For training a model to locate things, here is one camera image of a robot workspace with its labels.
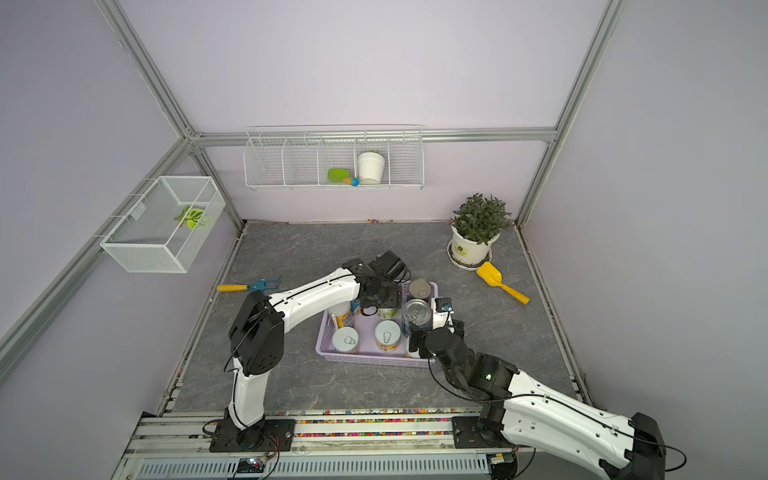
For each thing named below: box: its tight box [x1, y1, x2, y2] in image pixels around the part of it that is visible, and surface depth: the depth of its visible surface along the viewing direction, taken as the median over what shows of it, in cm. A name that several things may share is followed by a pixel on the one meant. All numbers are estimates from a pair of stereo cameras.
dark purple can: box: [409, 278, 432, 299], surface depth 90 cm
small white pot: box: [358, 151, 385, 185], surface depth 95 cm
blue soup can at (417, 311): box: [402, 298, 432, 337], surface depth 86 cm
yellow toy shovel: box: [476, 261, 531, 305], surface depth 105 cm
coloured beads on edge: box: [266, 408, 481, 437], surface depth 79 cm
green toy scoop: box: [327, 168, 360, 187], surface depth 101 cm
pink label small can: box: [331, 326, 359, 353], surface depth 85 cm
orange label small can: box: [374, 319, 402, 352], surface depth 86 cm
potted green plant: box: [450, 193, 513, 265], surface depth 98 cm
